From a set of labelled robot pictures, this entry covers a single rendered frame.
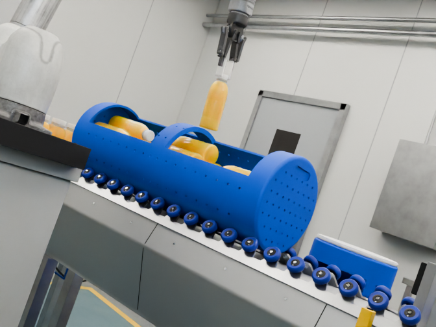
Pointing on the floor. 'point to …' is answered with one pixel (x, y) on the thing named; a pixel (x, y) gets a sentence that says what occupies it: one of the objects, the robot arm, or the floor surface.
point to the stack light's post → (50, 302)
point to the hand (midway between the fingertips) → (224, 69)
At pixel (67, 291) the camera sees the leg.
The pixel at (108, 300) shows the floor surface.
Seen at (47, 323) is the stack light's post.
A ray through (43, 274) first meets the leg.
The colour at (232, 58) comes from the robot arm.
